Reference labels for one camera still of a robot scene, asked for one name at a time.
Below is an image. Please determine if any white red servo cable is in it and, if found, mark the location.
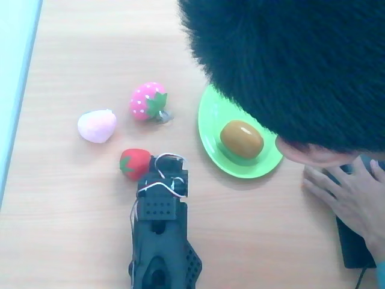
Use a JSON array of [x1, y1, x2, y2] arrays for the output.
[[129, 152, 189, 229]]

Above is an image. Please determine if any thin black laptop cable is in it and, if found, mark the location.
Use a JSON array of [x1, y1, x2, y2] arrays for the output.
[[356, 266, 377, 289]]

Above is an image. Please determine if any person's bare hand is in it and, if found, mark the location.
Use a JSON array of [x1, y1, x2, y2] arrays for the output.
[[302, 158, 385, 263]]

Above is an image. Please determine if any brown kiwi fruit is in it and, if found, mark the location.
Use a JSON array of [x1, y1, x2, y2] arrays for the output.
[[220, 119, 265, 159]]

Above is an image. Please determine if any red plush strawberry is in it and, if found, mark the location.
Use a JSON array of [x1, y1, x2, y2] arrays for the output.
[[119, 148, 152, 181]]

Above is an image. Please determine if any pink white-dotted plush strawberry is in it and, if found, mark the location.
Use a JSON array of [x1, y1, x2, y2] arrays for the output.
[[129, 81, 168, 122]]

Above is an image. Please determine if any black laptop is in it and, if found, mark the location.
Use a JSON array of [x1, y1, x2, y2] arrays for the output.
[[323, 155, 385, 269]]

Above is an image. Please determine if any metal keyring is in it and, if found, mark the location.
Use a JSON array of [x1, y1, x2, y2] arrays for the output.
[[156, 108, 175, 125]]

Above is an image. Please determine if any person's head black hair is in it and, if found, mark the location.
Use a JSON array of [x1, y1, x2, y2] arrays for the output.
[[177, 0, 385, 169]]

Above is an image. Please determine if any green oval plate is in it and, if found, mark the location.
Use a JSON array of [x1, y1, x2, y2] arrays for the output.
[[197, 84, 284, 179]]

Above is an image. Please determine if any pale pink plush strawberry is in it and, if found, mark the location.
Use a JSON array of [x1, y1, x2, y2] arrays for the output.
[[77, 108, 117, 144]]

